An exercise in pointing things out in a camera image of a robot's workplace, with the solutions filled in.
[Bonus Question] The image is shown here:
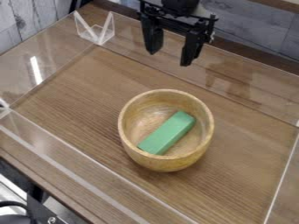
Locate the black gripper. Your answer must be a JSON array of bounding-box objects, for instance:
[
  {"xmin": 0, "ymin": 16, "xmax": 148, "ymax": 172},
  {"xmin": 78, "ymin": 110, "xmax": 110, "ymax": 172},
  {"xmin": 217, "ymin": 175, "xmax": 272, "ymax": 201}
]
[{"xmin": 138, "ymin": 0, "xmax": 219, "ymax": 67}]

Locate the green rectangular block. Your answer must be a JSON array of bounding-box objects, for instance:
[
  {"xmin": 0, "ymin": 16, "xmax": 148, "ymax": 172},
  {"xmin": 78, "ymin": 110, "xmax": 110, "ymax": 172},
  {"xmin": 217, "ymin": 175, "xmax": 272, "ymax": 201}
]
[{"xmin": 137, "ymin": 111, "xmax": 196, "ymax": 155}]

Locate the wooden bowl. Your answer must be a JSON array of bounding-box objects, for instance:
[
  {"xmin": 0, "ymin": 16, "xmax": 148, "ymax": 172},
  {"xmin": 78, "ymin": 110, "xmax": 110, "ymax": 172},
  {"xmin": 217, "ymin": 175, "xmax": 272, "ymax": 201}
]
[{"xmin": 117, "ymin": 89, "xmax": 215, "ymax": 172}]

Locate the clear acrylic corner bracket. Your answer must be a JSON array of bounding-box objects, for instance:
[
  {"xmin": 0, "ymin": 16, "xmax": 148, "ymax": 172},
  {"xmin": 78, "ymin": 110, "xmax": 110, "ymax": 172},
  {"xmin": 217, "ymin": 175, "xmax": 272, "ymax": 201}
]
[{"xmin": 73, "ymin": 11, "xmax": 114, "ymax": 46}]

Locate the clear acrylic enclosure wall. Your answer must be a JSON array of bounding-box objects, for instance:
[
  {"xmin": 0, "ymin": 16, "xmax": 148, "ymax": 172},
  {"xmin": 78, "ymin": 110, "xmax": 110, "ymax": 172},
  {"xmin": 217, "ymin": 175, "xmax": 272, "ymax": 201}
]
[{"xmin": 0, "ymin": 12, "xmax": 299, "ymax": 224}]

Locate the black metal table bracket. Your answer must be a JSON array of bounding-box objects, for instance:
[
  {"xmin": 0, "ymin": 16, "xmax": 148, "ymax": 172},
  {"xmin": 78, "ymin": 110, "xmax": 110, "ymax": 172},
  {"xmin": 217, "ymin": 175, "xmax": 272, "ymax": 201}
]
[{"xmin": 26, "ymin": 185, "xmax": 60, "ymax": 224}]

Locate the black cable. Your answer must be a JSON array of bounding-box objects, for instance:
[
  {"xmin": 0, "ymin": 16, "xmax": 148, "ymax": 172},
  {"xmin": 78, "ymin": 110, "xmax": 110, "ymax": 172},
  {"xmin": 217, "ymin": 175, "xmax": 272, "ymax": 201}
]
[{"xmin": 0, "ymin": 200, "xmax": 29, "ymax": 213}]

